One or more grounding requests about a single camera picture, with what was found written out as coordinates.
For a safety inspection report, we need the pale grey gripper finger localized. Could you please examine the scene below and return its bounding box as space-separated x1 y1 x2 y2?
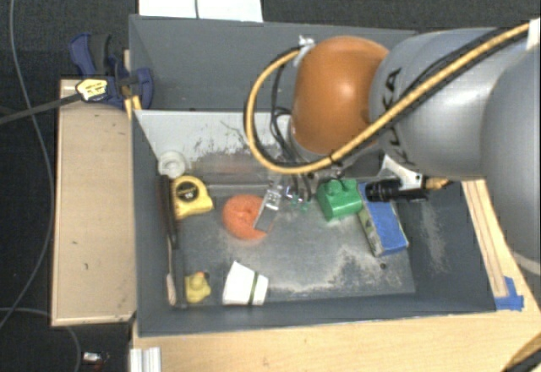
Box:
253 188 283 234

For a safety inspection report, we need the orange round sponge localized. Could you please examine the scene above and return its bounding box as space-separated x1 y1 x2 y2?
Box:
221 194 271 242

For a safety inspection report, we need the green toy block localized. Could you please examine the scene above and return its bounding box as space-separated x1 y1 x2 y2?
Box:
315 178 365 222

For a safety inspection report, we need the grey metal bin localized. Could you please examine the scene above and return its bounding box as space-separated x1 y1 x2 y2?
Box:
128 14 498 338

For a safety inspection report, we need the white cup with green stripes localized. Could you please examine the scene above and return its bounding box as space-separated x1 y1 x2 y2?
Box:
221 260 271 307

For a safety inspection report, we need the yellow tape measure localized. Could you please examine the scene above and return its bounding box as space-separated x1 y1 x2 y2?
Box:
170 175 215 221

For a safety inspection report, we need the blue box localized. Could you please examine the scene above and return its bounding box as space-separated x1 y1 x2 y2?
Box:
356 182 411 259

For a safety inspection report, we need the yellow rubber duck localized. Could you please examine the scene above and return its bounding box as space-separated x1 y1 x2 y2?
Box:
183 271 212 305

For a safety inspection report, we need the white plastic cap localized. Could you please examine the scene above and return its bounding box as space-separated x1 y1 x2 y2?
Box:
157 150 188 178

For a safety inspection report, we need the pale wood board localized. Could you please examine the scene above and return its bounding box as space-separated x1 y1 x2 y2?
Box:
50 78 139 327

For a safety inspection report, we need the black cylinder on white bracket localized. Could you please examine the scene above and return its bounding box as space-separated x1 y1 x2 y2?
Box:
364 154 451 205

